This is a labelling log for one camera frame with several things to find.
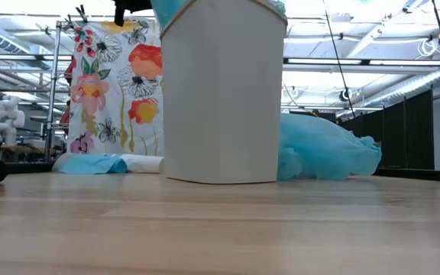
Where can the light blue trash bag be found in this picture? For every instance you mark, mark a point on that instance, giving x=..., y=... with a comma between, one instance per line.
x=168, y=11
x=327, y=149

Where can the white plastic trash bin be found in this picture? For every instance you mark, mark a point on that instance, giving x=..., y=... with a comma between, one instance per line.
x=224, y=114

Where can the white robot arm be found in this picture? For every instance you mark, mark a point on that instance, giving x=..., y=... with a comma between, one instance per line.
x=8, y=114

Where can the blue trash bag roll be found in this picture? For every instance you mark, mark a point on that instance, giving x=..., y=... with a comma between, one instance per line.
x=90, y=165

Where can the black curtain clip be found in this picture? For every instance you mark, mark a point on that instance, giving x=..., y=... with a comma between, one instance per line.
x=81, y=15

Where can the floral print curtain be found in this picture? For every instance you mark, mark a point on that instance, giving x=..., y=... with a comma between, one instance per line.
x=105, y=95

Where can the round black ceiling fixture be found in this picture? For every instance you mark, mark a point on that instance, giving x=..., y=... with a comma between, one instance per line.
x=345, y=95

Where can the black partition screen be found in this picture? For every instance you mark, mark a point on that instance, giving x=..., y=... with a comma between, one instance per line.
x=407, y=130

